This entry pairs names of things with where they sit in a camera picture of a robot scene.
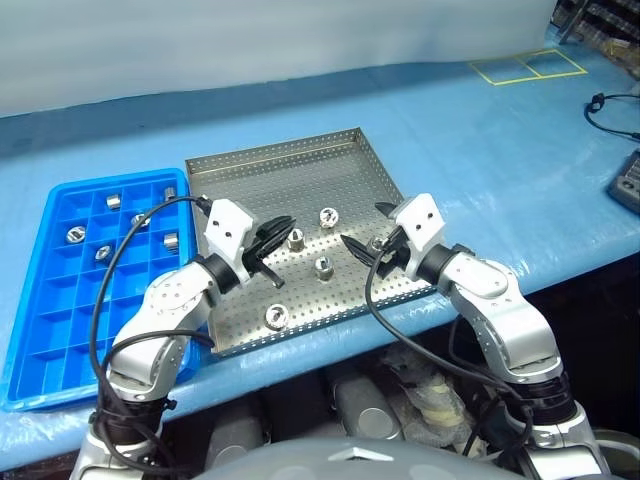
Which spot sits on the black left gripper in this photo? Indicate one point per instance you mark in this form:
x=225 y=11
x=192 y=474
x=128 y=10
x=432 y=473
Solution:
x=251 y=262

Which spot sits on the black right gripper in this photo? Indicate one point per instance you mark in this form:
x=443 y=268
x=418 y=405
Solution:
x=397 y=250

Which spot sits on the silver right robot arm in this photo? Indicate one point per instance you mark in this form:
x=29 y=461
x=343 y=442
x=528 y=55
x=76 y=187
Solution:
x=500 y=300

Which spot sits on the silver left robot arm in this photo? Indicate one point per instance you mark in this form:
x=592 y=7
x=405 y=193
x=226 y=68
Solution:
x=160 y=300

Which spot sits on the blue compartment tray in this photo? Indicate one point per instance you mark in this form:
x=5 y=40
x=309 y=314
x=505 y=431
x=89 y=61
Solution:
x=40 y=300

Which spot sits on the perforated metal tray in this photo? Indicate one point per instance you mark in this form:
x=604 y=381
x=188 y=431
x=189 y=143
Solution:
x=300 y=170

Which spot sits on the blue plastic table cover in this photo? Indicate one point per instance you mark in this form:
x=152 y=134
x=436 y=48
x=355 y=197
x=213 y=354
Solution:
x=500 y=175

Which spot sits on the grey rounded cylinder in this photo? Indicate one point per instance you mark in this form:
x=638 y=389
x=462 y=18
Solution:
x=370 y=405
x=235 y=435

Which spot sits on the white wrapped bundle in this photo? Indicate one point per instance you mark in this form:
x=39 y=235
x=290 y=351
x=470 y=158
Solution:
x=435 y=395

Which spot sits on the grey robot torso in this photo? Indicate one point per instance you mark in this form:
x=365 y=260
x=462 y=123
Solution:
x=300 y=460

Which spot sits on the dark grey device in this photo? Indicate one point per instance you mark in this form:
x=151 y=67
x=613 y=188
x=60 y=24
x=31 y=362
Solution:
x=627 y=182

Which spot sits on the dark cluttered shelf rack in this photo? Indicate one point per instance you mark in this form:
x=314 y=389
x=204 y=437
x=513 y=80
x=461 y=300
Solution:
x=600 y=25

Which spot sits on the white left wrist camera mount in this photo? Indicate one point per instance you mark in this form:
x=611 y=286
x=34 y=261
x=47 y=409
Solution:
x=227 y=220

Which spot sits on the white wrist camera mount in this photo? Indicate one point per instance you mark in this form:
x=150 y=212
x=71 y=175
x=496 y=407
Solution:
x=227 y=220
x=422 y=215

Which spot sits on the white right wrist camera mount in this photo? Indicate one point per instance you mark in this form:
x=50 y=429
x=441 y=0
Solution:
x=422 y=215

